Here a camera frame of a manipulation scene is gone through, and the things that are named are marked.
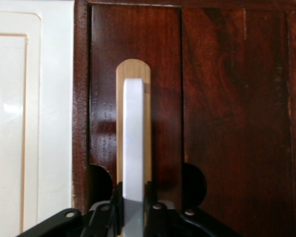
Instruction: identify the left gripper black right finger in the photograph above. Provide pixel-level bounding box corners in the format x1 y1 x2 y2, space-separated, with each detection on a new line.
143 181 242 237

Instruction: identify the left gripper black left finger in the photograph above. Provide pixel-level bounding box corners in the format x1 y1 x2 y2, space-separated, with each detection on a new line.
16 181 125 237

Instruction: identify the white drawer handle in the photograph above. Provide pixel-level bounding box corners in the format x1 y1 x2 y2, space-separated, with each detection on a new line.
122 78 147 237

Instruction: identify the dark wooden drawer with handle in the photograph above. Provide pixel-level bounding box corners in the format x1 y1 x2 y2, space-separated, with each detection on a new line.
89 4 183 215

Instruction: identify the white cabinet top panel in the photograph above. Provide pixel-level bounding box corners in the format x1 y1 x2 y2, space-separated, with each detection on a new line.
0 0 74 237

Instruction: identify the white cabinet box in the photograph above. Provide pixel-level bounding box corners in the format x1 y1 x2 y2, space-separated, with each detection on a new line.
72 0 296 237

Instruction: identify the dark wooden drawer without handle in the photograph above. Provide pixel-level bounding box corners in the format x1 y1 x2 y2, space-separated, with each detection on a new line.
182 6 291 237

